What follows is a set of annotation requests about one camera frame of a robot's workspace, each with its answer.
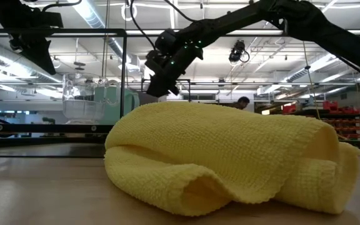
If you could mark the black overhead camera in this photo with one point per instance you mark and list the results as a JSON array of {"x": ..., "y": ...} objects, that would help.
[{"x": 237, "y": 51}]

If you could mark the yellow microfibre cloth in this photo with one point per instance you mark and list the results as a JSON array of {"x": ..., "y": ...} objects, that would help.
[{"x": 214, "y": 150}]

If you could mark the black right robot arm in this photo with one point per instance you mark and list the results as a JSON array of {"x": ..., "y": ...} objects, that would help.
[{"x": 323, "y": 28}]

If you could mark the teal plastic mug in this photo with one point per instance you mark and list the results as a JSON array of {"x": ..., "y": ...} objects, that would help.
[{"x": 129, "y": 107}]

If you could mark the silver ventilation duct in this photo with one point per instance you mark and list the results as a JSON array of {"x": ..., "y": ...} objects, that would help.
[
  {"x": 98, "y": 22},
  {"x": 14, "y": 67}
]

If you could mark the person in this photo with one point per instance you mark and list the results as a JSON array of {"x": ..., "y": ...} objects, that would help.
[{"x": 243, "y": 101}]

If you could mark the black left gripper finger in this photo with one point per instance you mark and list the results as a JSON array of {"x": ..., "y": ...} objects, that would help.
[{"x": 45, "y": 61}]

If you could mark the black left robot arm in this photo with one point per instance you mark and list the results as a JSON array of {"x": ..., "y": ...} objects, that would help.
[{"x": 14, "y": 15}]

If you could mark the storage rack with bins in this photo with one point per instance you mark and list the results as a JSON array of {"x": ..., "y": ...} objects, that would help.
[{"x": 345, "y": 125}]

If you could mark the red storage bin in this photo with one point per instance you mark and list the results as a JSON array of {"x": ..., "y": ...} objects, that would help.
[
  {"x": 330, "y": 105},
  {"x": 289, "y": 108},
  {"x": 350, "y": 110}
]

